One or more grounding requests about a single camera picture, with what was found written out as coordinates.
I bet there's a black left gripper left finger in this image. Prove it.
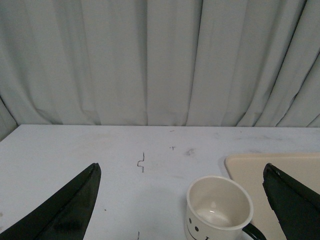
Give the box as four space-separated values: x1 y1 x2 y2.
0 163 101 240

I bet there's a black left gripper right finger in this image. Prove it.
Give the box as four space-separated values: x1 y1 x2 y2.
262 163 320 240

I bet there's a white smiley mug black handle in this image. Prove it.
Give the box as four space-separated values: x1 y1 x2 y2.
184 175 265 240

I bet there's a beige rectangular plastic tray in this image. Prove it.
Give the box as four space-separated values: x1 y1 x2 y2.
225 152 320 240

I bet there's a grey-white curtain backdrop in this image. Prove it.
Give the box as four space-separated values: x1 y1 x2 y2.
0 0 320 138

